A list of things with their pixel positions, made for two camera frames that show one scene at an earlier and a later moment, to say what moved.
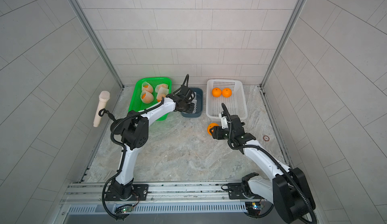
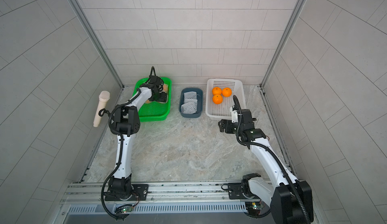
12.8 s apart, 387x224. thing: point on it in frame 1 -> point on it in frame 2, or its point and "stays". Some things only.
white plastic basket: [236, 104] stays
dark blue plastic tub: [199, 95] stays
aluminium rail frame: [89, 198] stays
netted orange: [227, 92] stays
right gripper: [218, 130] -> [229, 122]
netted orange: [211, 125] -> [217, 99]
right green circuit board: [253, 208] stays
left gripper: [190, 110] -> [163, 98]
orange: [216, 92] stays
